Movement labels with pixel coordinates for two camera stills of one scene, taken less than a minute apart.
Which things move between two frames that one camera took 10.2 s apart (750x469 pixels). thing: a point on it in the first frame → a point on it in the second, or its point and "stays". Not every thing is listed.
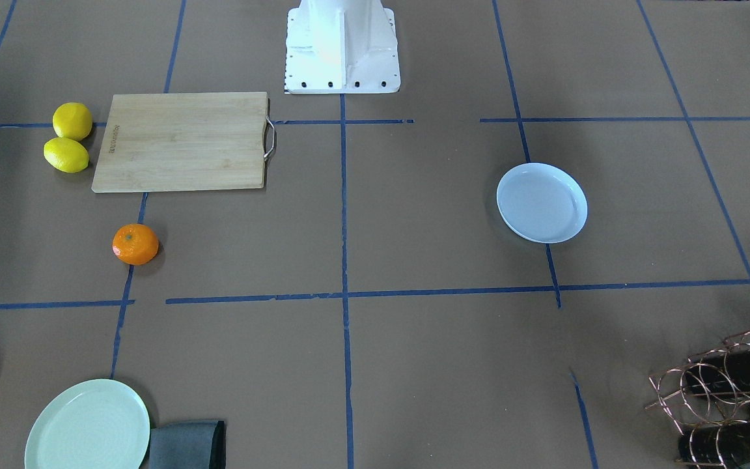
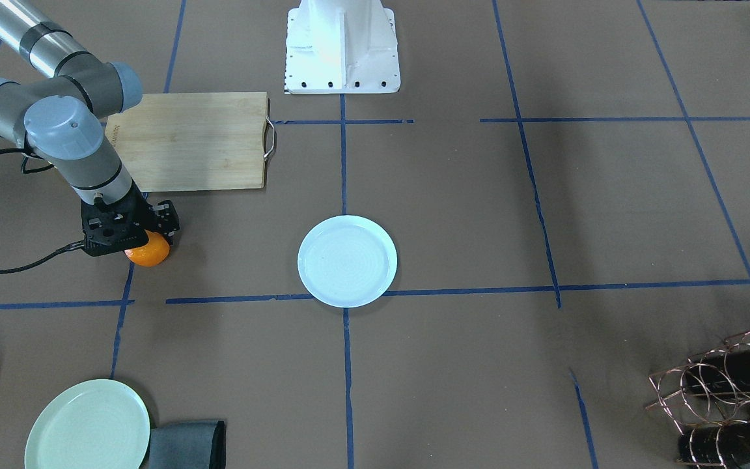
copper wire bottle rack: (733, 403) stays
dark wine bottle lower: (727, 446) stays
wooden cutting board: (178, 141) stays
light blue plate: (541, 203) → (347, 261)
